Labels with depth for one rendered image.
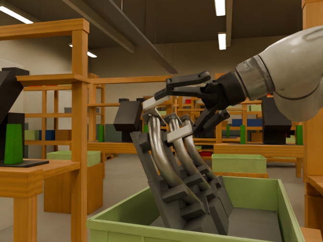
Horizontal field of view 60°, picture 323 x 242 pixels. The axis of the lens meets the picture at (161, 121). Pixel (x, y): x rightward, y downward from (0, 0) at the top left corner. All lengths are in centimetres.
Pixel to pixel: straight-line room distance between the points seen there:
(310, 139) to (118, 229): 136
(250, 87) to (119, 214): 44
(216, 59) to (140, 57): 318
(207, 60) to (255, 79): 1107
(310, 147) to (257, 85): 118
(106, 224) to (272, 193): 69
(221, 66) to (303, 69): 1099
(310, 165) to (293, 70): 119
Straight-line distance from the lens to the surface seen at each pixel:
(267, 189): 113
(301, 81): 66
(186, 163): 79
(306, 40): 65
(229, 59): 1165
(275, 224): 100
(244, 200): 114
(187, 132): 70
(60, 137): 635
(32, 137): 670
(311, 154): 177
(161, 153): 62
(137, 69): 1218
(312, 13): 188
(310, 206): 182
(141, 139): 66
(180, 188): 65
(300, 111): 76
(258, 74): 62
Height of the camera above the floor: 116
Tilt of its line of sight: 1 degrees up
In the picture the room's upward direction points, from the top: straight up
